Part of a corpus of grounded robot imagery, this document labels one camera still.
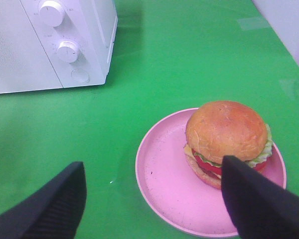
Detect burger with lettuce and tomato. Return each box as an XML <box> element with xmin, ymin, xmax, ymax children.
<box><xmin>184</xmin><ymin>101</ymin><xmax>273</xmax><ymax>189</ymax></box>

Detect white microwave door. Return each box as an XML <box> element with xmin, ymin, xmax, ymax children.
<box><xmin>0</xmin><ymin>0</ymin><xmax>62</xmax><ymax>94</ymax></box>

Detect white microwave oven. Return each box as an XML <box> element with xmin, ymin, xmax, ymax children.
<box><xmin>0</xmin><ymin>0</ymin><xmax>119</xmax><ymax>95</ymax></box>

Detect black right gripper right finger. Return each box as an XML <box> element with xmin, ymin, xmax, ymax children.
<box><xmin>221</xmin><ymin>156</ymin><xmax>299</xmax><ymax>239</ymax></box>

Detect round white door button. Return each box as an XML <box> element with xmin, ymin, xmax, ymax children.
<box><xmin>71</xmin><ymin>69</ymin><xmax>89</xmax><ymax>83</ymax></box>

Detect pink round plate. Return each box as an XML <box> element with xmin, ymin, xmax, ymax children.
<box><xmin>135</xmin><ymin>107</ymin><xmax>287</xmax><ymax>238</ymax></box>

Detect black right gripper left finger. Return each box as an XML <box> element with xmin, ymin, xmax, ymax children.
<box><xmin>0</xmin><ymin>162</ymin><xmax>86</xmax><ymax>239</ymax></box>

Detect white microwave knob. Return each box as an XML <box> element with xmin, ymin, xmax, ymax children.
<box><xmin>57</xmin><ymin>41</ymin><xmax>79</xmax><ymax>63</ymax></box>
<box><xmin>39</xmin><ymin>0</ymin><xmax>65</xmax><ymax>27</ymax></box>

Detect green table mat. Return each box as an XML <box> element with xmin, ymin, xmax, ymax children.
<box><xmin>0</xmin><ymin>0</ymin><xmax>299</xmax><ymax>239</ymax></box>

